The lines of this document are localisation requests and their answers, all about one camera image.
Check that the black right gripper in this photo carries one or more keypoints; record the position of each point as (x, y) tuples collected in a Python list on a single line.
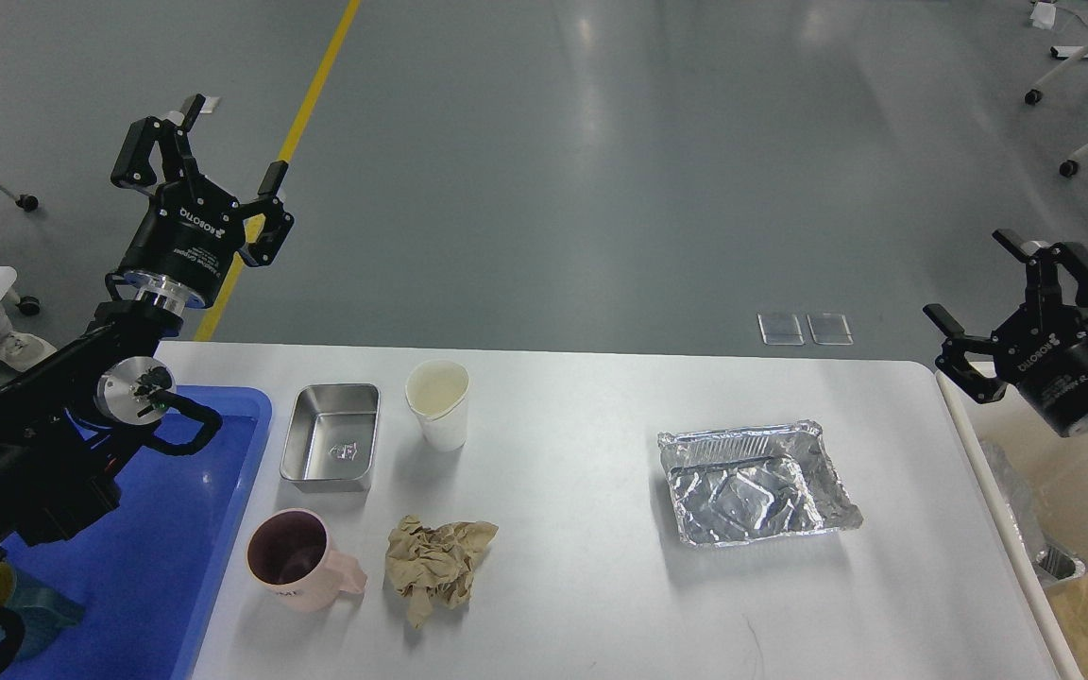
[(1042, 349)]

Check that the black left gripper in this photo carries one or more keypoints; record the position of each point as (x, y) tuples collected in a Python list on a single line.
[(185, 234)]

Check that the stainless steel rectangular container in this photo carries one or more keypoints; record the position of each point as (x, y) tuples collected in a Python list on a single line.
[(330, 443)]

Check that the pink ceramic mug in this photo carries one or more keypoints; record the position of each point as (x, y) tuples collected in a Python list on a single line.
[(292, 555)]

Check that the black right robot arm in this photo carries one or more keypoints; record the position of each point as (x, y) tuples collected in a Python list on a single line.
[(1041, 350)]

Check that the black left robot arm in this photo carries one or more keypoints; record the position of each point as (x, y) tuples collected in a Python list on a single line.
[(71, 423)]

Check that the white plastic bin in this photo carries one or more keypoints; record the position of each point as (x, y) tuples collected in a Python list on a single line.
[(1056, 470)]

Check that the right clear floor plate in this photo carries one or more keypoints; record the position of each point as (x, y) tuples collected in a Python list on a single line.
[(830, 329)]

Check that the clear floor plate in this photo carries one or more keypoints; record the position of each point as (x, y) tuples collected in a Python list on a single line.
[(780, 329), (830, 329)]

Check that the white sneaker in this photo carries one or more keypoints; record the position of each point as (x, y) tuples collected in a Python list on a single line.
[(21, 351)]

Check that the left clear floor plate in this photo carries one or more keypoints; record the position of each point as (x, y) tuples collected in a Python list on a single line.
[(780, 329)]

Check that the white paper cup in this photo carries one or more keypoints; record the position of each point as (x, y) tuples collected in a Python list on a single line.
[(437, 393)]

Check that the aluminium foil tray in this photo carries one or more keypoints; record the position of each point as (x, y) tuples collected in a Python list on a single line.
[(739, 487)]

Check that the blue plastic tray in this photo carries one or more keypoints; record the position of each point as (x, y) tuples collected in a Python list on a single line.
[(148, 573)]

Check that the crumpled brown paper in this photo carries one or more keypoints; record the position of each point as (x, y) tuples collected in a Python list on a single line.
[(435, 566)]

